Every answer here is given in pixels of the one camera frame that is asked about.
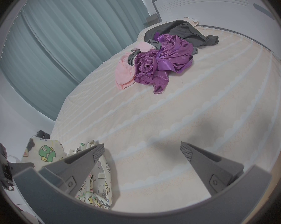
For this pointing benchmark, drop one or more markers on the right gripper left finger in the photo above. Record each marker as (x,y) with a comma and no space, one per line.
(77,167)

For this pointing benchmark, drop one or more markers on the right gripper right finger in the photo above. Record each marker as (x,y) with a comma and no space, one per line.
(208,167)

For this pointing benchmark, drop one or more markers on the white printed pyjama top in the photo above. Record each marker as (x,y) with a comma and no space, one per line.
(51,150)

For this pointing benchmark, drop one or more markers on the bed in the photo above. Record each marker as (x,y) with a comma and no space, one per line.
(201,101)

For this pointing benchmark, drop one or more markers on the pink garment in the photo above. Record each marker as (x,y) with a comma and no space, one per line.
(124,76)

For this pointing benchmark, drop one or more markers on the blue-green curtain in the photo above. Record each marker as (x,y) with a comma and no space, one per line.
(33,66)
(89,27)

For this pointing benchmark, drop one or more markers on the purple satin garment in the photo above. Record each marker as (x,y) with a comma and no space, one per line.
(163,57)

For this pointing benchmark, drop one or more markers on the black garment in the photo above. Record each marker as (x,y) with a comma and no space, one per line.
(177,30)

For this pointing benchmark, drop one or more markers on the pale pink pillow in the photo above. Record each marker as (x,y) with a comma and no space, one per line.
(191,21)

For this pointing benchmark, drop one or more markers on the grey bedside table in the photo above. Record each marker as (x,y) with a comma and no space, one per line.
(153,20)

